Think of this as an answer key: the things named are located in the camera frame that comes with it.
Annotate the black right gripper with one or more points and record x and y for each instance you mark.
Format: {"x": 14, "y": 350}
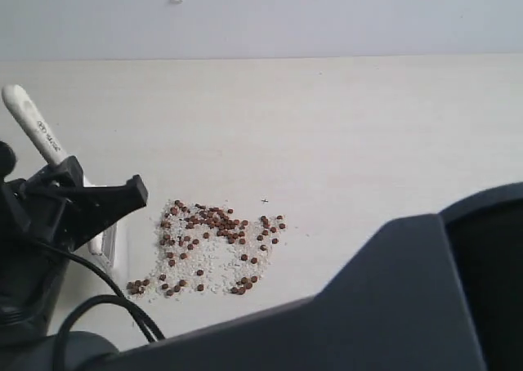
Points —
{"x": 33, "y": 216}

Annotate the white paint brush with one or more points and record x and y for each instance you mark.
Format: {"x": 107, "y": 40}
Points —
{"x": 109, "y": 248}

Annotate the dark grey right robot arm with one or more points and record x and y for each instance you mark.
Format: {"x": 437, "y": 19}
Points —
{"x": 432, "y": 292}

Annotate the pile of grains and pellets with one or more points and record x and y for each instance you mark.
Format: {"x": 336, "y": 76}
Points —
{"x": 181, "y": 249}

